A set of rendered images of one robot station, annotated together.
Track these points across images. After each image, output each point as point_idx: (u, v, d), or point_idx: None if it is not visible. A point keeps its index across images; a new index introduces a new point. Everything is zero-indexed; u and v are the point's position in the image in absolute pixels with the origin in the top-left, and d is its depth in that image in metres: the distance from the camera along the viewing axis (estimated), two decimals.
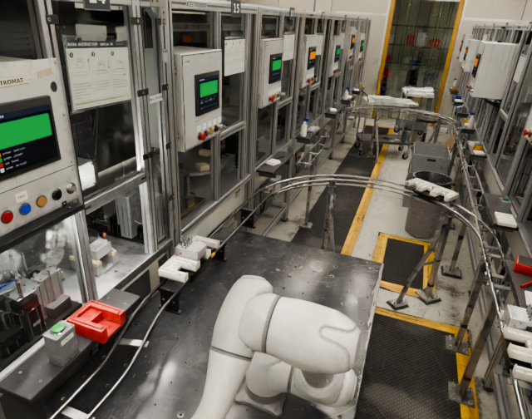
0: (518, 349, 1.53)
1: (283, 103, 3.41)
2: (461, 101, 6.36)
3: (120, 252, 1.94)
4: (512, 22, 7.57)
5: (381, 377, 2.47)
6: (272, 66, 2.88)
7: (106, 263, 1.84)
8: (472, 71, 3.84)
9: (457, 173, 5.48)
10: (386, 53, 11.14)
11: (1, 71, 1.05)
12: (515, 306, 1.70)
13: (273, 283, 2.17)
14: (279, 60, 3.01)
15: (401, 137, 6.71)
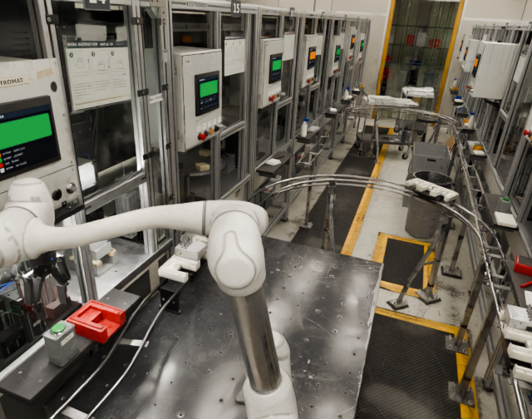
0: (518, 349, 1.53)
1: (283, 103, 3.41)
2: (461, 101, 6.36)
3: (120, 252, 1.94)
4: (512, 22, 7.57)
5: (381, 377, 2.47)
6: (272, 66, 2.88)
7: (106, 263, 1.84)
8: (472, 71, 3.84)
9: (457, 173, 5.48)
10: (386, 53, 11.14)
11: (1, 71, 1.05)
12: (515, 306, 1.70)
13: (273, 283, 2.17)
14: (279, 60, 3.01)
15: (401, 137, 6.71)
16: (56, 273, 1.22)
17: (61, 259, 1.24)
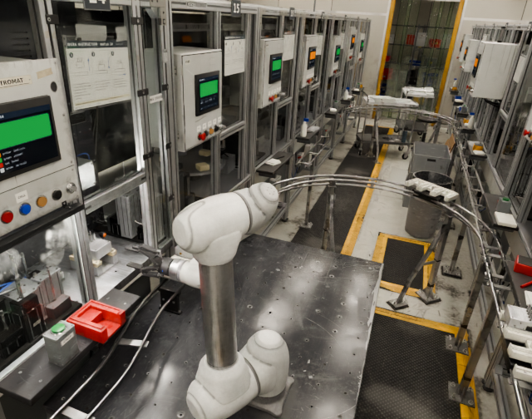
0: (518, 349, 1.53)
1: (283, 103, 3.41)
2: (461, 101, 6.36)
3: (120, 252, 1.94)
4: (512, 22, 7.57)
5: (381, 377, 2.47)
6: (272, 66, 2.88)
7: (106, 263, 1.84)
8: (472, 71, 3.84)
9: (457, 173, 5.48)
10: (386, 53, 11.14)
11: (1, 71, 1.05)
12: (515, 306, 1.70)
13: (273, 283, 2.17)
14: (279, 60, 3.01)
15: (401, 137, 6.71)
16: (151, 268, 1.70)
17: (158, 275, 1.72)
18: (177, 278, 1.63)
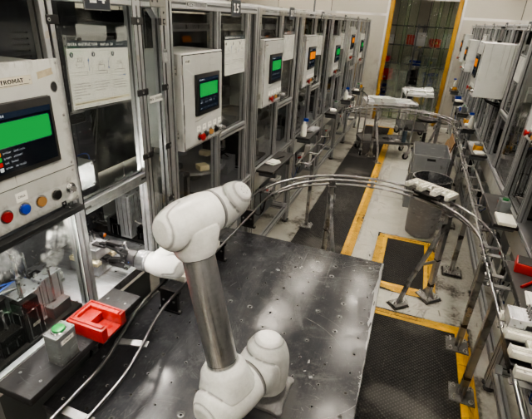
0: (518, 349, 1.53)
1: (283, 103, 3.41)
2: (461, 101, 6.36)
3: None
4: (512, 22, 7.57)
5: (381, 377, 2.47)
6: (272, 66, 2.88)
7: (106, 263, 1.84)
8: (472, 71, 3.84)
9: (457, 173, 5.48)
10: (386, 53, 11.14)
11: (1, 71, 1.05)
12: (515, 306, 1.70)
13: (273, 283, 2.17)
14: (279, 60, 3.01)
15: (401, 137, 6.71)
16: (118, 259, 1.74)
17: (125, 267, 1.75)
18: (142, 268, 1.66)
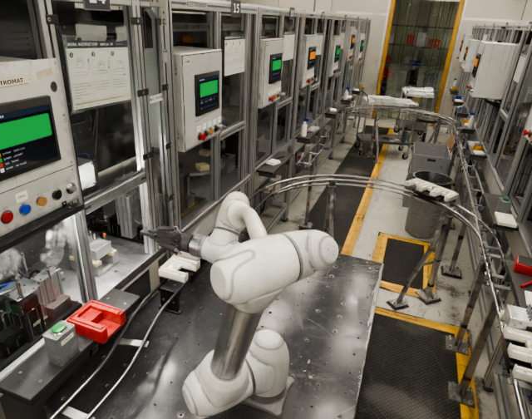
0: (518, 349, 1.53)
1: (283, 103, 3.41)
2: (461, 101, 6.36)
3: (120, 252, 1.94)
4: (512, 22, 7.57)
5: (381, 377, 2.47)
6: (272, 66, 2.88)
7: (106, 263, 1.84)
8: (472, 71, 3.84)
9: (457, 173, 5.48)
10: (386, 53, 11.14)
11: (1, 71, 1.05)
12: (515, 306, 1.70)
13: None
14: (279, 60, 3.01)
15: (401, 137, 6.71)
16: (169, 243, 1.59)
17: (174, 251, 1.61)
18: (198, 253, 1.52)
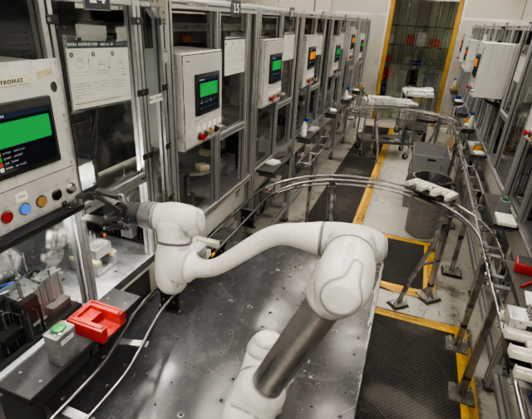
0: (518, 349, 1.53)
1: (283, 103, 3.41)
2: (461, 101, 6.36)
3: (120, 252, 1.94)
4: (512, 22, 7.57)
5: (381, 377, 2.47)
6: (272, 66, 2.88)
7: (106, 263, 1.84)
8: (472, 71, 3.84)
9: (457, 173, 5.48)
10: (386, 53, 11.14)
11: (1, 71, 1.05)
12: (515, 306, 1.70)
13: (273, 283, 2.17)
14: (279, 60, 3.01)
15: (401, 137, 6.71)
16: (115, 219, 1.33)
17: (125, 227, 1.35)
18: (149, 224, 1.27)
